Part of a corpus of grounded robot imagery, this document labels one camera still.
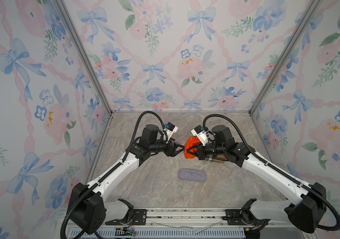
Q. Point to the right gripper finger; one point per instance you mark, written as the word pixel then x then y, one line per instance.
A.
pixel 193 147
pixel 191 155

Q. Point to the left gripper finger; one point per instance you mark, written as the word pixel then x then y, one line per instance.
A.
pixel 177 151
pixel 177 145

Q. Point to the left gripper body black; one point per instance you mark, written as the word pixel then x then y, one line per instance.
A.
pixel 167 149

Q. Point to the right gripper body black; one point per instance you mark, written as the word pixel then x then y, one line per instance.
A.
pixel 209 149

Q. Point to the orange microfiber cloth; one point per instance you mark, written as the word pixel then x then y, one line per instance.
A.
pixel 191 140

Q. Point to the brown plaid eyeglass case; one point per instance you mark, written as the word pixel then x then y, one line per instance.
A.
pixel 218 158

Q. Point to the purple fabric eyeglass case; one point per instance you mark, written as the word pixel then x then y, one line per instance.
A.
pixel 192 175

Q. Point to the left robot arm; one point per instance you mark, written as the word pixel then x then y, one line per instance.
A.
pixel 88 207

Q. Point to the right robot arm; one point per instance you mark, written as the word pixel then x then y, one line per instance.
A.
pixel 301 206

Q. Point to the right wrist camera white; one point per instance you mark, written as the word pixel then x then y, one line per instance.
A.
pixel 203 134

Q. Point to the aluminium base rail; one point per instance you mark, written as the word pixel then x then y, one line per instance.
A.
pixel 193 223

